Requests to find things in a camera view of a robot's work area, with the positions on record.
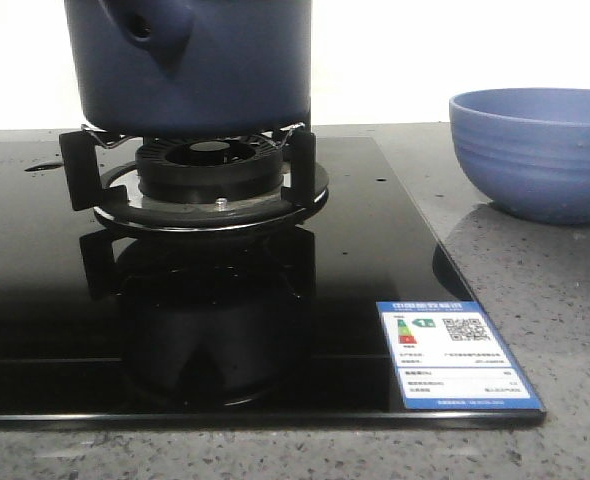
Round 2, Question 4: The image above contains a dark blue cooking pot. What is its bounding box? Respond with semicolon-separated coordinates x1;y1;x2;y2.
64;0;312;138

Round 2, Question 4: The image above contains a black round gas burner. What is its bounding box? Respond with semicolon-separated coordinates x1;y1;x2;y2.
136;135;283;204

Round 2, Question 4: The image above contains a black pot support grate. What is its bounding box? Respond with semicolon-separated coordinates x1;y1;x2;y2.
59;124;329;235

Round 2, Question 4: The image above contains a light blue ribbed bowl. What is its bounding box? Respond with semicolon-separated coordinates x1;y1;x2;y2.
449;88;590;224

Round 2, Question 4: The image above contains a blue energy efficiency label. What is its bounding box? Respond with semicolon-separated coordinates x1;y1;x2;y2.
377;301;543;411

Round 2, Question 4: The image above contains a black glass gas stove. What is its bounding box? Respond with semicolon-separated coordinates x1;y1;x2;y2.
0;132;545;430

